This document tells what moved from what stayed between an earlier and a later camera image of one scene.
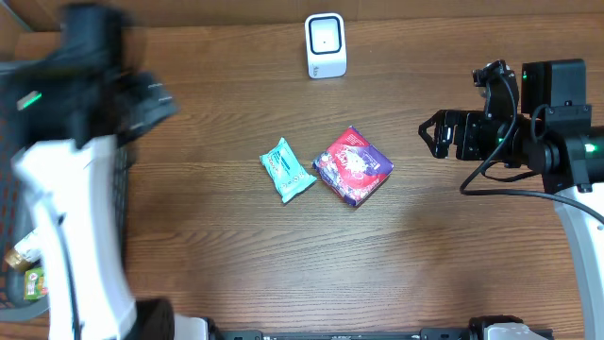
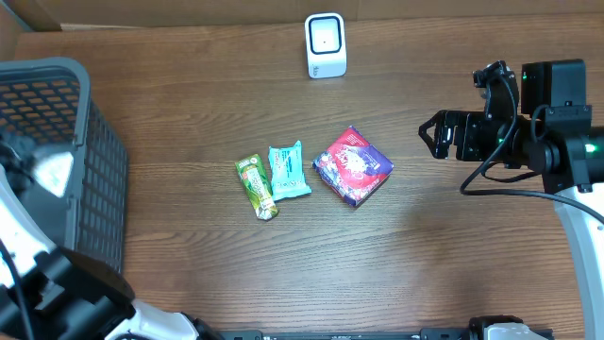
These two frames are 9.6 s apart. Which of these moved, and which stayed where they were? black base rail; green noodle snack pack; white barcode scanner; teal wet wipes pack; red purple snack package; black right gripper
Moved: teal wet wipes pack; green noodle snack pack
Stayed: black right gripper; white barcode scanner; black base rail; red purple snack package
